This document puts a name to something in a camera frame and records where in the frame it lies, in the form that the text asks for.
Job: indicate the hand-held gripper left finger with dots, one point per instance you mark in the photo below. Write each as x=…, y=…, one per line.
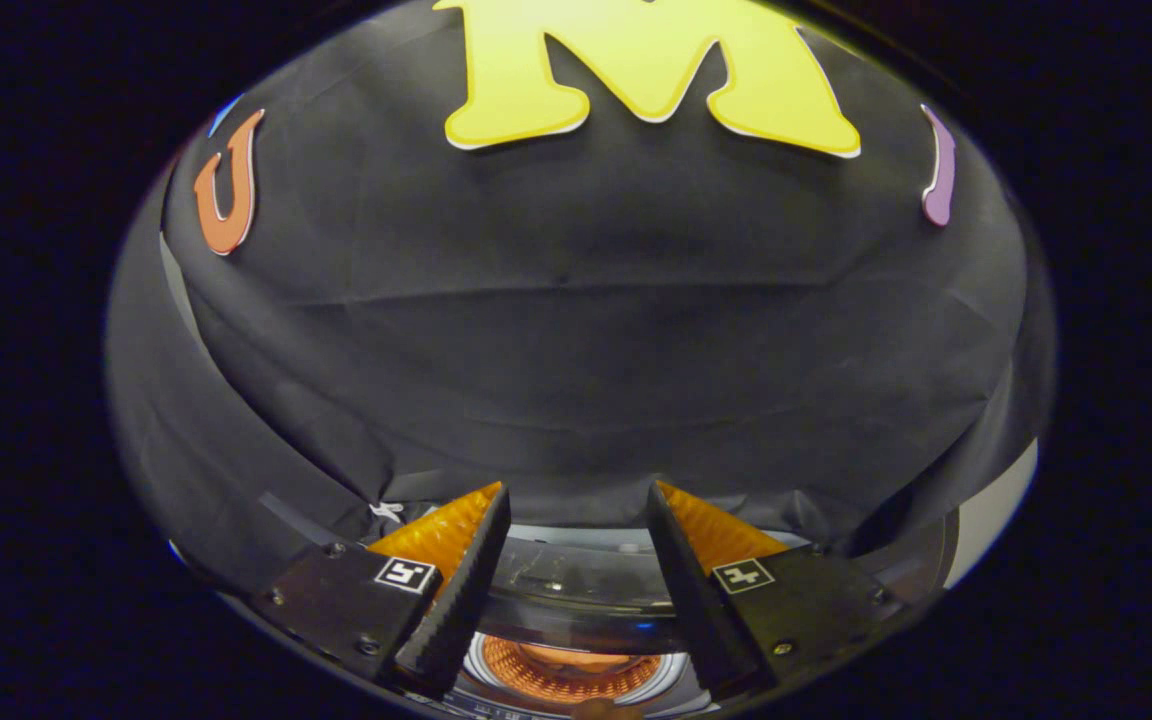
x=456, y=600

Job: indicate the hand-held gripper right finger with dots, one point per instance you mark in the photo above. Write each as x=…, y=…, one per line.
x=696, y=600

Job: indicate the grey washing machine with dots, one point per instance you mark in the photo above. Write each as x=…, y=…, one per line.
x=671, y=680

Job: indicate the orange polo shirt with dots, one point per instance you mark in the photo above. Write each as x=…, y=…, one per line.
x=576, y=658

